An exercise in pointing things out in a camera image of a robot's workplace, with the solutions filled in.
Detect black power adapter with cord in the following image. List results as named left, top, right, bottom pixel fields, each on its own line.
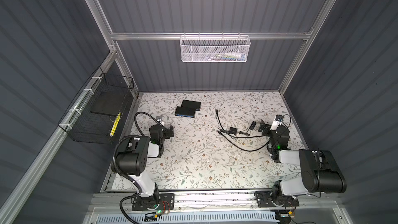
left=229, top=127, right=238, bottom=135

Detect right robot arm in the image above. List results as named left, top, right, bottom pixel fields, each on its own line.
left=260, top=115, right=347, bottom=206

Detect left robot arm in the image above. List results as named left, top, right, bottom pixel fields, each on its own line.
left=111, top=112, right=174, bottom=202

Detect floral patterned table mat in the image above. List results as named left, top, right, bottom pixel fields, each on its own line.
left=131, top=92, right=305, bottom=190

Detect yellow marker in basket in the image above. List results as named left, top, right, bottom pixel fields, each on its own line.
left=109, top=112, right=122, bottom=137

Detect black foam pad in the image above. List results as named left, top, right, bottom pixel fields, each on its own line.
left=90, top=92, right=124, bottom=117

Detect items in white basket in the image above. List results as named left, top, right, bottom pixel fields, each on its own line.
left=206, top=52, right=247, bottom=62

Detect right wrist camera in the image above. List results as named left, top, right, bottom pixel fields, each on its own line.
left=270, top=115, right=284, bottom=131

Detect thick black ethernet cable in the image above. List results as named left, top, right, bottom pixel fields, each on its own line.
left=215, top=108, right=271, bottom=152

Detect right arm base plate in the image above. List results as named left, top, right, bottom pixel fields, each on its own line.
left=254, top=191, right=300, bottom=208

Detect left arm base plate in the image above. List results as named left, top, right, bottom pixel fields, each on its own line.
left=131, top=194, right=175, bottom=211

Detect black wire mesh basket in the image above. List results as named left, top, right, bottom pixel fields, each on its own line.
left=58, top=68, right=135, bottom=145

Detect white slotted cable duct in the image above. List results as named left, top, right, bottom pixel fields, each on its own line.
left=94, top=211, right=280, bottom=224

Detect white wire mesh basket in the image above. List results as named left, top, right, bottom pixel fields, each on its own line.
left=179, top=35, right=251, bottom=63

